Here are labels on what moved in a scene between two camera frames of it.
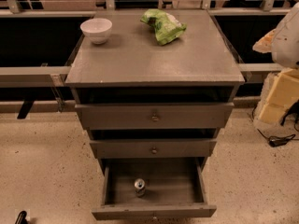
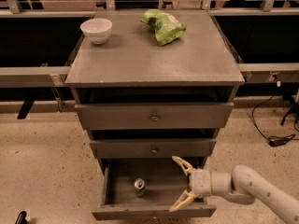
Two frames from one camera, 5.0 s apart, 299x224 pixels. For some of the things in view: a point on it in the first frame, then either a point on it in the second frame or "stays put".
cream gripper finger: [264, 43] -> [201, 184]
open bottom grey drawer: [175, 188] stays put
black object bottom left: [21, 217] stays put
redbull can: [139, 187] stays put
